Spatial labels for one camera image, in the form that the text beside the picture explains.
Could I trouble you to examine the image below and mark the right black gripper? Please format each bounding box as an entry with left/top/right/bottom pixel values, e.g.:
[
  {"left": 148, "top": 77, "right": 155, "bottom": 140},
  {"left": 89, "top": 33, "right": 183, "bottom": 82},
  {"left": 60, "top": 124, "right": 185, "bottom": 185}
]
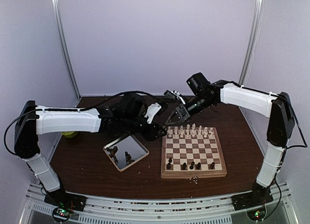
[{"left": 166, "top": 94, "right": 215, "bottom": 125}]

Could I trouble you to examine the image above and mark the wooden chess board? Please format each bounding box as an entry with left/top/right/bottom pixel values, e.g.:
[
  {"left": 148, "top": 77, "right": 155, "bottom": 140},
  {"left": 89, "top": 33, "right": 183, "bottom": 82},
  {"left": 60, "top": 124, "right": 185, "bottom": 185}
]
[{"left": 161, "top": 124, "right": 227, "bottom": 179}]

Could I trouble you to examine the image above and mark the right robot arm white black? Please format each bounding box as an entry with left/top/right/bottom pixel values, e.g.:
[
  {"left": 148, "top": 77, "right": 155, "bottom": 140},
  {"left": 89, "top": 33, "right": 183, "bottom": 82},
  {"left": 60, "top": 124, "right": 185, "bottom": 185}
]
[{"left": 164, "top": 73, "right": 300, "bottom": 206}]

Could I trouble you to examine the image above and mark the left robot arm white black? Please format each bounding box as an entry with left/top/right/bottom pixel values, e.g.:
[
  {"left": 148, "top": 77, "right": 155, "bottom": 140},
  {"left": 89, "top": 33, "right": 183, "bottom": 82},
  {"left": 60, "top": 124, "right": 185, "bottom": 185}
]
[{"left": 8, "top": 91, "right": 168, "bottom": 207}]

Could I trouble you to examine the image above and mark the metal tray wooden rim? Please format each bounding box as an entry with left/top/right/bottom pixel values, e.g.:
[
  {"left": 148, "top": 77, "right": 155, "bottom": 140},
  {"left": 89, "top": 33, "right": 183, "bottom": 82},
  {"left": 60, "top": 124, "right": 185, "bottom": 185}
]
[{"left": 103, "top": 134, "right": 149, "bottom": 172}]

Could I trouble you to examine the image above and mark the green bowl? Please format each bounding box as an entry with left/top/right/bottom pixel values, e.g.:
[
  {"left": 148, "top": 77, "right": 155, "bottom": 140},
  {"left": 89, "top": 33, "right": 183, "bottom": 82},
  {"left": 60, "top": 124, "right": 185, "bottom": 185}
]
[{"left": 62, "top": 132, "right": 78, "bottom": 138}]

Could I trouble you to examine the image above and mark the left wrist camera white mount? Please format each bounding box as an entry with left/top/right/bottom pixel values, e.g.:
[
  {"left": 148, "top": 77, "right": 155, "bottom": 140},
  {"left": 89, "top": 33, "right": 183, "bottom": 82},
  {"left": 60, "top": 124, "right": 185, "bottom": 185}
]
[{"left": 144, "top": 101, "right": 168, "bottom": 124}]

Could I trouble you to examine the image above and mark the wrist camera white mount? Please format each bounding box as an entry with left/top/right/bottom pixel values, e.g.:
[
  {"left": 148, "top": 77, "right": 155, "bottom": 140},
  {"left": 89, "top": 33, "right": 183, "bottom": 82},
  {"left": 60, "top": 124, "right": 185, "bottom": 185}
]
[
  {"left": 144, "top": 101, "right": 168, "bottom": 124},
  {"left": 164, "top": 90, "right": 186, "bottom": 105}
]

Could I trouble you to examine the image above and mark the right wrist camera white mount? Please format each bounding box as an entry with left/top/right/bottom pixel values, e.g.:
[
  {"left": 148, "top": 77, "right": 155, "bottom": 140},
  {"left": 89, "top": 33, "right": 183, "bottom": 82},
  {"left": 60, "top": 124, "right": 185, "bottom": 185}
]
[{"left": 164, "top": 90, "right": 186, "bottom": 105}]

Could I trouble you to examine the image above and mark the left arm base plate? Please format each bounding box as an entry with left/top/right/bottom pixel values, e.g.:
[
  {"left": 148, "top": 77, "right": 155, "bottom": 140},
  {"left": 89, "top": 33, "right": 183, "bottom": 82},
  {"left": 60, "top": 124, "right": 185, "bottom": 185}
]
[{"left": 44, "top": 193, "right": 86, "bottom": 211}]

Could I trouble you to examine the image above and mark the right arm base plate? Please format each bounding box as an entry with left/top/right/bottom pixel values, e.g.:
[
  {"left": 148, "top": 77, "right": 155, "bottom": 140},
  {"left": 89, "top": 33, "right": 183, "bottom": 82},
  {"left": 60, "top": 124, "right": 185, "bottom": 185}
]
[{"left": 231, "top": 192, "right": 274, "bottom": 211}]

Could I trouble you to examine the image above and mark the right aluminium frame post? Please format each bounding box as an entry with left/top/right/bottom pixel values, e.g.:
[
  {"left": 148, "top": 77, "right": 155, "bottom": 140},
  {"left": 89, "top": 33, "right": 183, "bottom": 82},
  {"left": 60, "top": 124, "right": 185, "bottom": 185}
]
[{"left": 238, "top": 0, "right": 264, "bottom": 85}]

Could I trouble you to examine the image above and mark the aluminium frame post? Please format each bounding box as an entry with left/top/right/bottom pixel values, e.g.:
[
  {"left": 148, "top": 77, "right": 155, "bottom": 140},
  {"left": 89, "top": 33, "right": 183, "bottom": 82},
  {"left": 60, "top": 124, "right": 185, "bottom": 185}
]
[
  {"left": 51, "top": 0, "right": 81, "bottom": 100},
  {"left": 238, "top": 0, "right": 264, "bottom": 85}
]

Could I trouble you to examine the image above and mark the aluminium front rail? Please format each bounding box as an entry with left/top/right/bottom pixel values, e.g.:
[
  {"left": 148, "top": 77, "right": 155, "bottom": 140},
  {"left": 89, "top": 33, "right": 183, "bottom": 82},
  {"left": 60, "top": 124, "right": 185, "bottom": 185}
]
[{"left": 17, "top": 183, "right": 300, "bottom": 224}]

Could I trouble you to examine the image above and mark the left aluminium frame post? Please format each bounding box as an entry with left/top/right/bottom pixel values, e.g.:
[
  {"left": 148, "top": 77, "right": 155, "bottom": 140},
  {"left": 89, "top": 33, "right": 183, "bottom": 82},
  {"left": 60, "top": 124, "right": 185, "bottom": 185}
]
[{"left": 51, "top": 0, "right": 81, "bottom": 100}]

